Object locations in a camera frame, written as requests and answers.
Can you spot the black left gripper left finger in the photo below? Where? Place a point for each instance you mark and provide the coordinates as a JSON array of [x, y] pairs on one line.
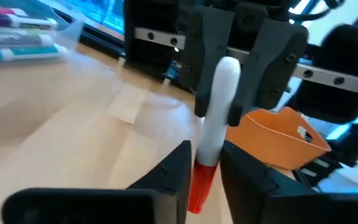
[[166, 193]]

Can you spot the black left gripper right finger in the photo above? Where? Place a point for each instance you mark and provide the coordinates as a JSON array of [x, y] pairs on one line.
[[250, 199]]

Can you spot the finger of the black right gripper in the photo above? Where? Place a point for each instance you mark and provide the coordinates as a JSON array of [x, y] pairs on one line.
[[204, 46], [275, 62]]

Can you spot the small marker red cap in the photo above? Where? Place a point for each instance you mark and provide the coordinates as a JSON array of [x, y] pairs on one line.
[[219, 109]]

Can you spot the purple Expo dry-erase marker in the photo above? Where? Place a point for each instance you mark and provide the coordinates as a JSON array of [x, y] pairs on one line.
[[26, 22]]

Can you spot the teal Expo dry-erase marker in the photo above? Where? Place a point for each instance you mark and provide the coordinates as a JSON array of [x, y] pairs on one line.
[[26, 53]]

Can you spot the black Expo dry-erase marker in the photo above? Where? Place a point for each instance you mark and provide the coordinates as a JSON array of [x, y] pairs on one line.
[[14, 40]]

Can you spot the orange plastic bin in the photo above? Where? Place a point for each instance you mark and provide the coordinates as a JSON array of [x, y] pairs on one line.
[[269, 140]]

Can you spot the clear plastic bin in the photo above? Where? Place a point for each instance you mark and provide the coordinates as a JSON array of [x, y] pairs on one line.
[[70, 34]]

